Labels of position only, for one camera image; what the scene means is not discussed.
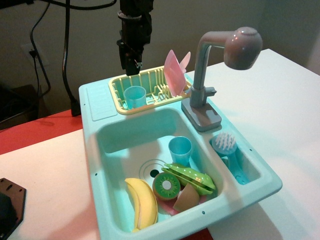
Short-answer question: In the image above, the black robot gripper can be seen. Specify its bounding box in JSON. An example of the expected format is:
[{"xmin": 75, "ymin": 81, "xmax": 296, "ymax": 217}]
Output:
[{"xmin": 116, "ymin": 11, "xmax": 152, "ymax": 76}]

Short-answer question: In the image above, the light blue plastic cup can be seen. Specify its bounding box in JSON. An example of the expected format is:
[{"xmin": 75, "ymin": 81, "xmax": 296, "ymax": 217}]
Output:
[{"xmin": 124, "ymin": 85, "xmax": 147, "ymax": 110}]

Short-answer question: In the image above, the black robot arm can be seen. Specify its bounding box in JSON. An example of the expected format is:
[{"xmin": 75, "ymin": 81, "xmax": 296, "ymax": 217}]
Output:
[{"xmin": 117, "ymin": 0, "xmax": 154, "ymax": 76}]

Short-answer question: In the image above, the blue cup in sink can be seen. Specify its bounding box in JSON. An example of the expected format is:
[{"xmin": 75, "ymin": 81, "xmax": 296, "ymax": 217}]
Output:
[{"xmin": 168, "ymin": 136, "xmax": 192, "ymax": 166}]

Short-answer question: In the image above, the teal toy sink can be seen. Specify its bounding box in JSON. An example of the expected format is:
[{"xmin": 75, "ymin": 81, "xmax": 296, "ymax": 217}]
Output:
[{"xmin": 79, "ymin": 78, "xmax": 282, "ymax": 240}]

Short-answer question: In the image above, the pink plate in sink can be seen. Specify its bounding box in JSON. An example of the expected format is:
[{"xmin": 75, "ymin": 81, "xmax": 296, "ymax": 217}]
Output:
[{"xmin": 157, "ymin": 193, "xmax": 208, "ymax": 216}]

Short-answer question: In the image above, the pink plastic plate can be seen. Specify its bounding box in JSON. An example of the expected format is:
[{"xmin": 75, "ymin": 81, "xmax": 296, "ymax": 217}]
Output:
[{"xmin": 163, "ymin": 49, "xmax": 186, "ymax": 97}]

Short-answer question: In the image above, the black gooseneck clamp stand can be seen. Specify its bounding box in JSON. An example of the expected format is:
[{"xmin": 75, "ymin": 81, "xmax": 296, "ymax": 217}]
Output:
[{"xmin": 62, "ymin": 0, "xmax": 81, "ymax": 117}]

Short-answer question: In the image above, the grey toy faucet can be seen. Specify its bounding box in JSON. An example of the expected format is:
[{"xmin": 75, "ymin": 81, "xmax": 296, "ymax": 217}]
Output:
[{"xmin": 181, "ymin": 26, "xmax": 263, "ymax": 132}]

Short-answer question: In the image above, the blue dish brush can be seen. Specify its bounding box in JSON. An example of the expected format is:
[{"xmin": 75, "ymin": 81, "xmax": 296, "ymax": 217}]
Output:
[{"xmin": 210, "ymin": 132, "xmax": 249, "ymax": 185}]

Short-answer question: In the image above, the toy kiwi half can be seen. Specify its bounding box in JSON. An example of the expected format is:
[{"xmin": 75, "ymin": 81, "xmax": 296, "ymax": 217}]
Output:
[{"xmin": 152, "ymin": 172, "xmax": 181, "ymax": 201}]

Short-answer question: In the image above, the green toy pea pod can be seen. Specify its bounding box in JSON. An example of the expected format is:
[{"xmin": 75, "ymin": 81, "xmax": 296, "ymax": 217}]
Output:
[{"xmin": 161, "ymin": 163, "xmax": 217, "ymax": 196}]

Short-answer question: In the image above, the yellow toy banana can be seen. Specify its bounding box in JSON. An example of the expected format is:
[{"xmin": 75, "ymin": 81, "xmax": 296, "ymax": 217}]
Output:
[{"xmin": 124, "ymin": 178, "xmax": 158, "ymax": 232}]

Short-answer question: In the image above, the brown toy kiwi piece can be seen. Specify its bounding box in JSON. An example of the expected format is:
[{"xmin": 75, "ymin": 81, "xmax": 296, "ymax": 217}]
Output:
[{"xmin": 173, "ymin": 183, "xmax": 200, "ymax": 212}]

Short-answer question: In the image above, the black mounting plate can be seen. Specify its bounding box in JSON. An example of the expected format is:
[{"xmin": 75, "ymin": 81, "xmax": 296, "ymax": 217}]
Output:
[{"xmin": 0, "ymin": 177, "xmax": 27, "ymax": 240}]

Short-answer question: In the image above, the white wall outlet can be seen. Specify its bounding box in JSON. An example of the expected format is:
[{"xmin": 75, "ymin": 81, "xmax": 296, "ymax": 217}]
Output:
[{"xmin": 20, "ymin": 41, "xmax": 50, "ymax": 67}]

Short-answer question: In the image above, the black power cable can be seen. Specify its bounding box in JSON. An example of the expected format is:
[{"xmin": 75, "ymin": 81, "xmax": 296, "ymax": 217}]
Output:
[{"xmin": 29, "ymin": 0, "xmax": 52, "ymax": 101}]

